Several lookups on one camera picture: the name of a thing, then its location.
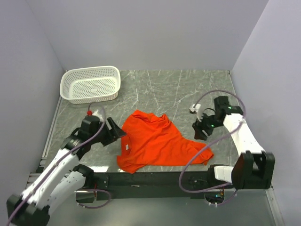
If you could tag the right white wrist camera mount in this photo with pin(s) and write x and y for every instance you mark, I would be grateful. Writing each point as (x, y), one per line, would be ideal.
(197, 110)

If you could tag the black base crossbar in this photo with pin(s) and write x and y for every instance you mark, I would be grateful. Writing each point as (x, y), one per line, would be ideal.
(122, 185)

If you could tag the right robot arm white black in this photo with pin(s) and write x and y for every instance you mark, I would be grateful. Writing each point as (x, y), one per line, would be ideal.
(254, 167)

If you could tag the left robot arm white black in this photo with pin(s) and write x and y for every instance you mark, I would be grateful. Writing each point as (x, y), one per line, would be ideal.
(64, 175)

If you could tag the white perforated plastic basket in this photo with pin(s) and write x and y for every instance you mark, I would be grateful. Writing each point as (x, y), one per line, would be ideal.
(90, 84)

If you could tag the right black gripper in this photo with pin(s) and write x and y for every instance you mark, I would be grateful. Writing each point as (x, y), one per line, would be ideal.
(198, 126)

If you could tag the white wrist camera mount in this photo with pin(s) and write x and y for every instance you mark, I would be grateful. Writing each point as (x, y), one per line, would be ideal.
(197, 110)
(100, 114)

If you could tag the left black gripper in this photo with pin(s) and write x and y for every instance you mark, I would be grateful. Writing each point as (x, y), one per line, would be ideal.
(115, 132)

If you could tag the orange t-shirt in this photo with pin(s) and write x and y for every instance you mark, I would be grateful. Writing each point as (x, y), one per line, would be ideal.
(152, 140)

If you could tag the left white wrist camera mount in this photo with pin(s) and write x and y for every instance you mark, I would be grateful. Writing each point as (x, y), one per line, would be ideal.
(100, 114)

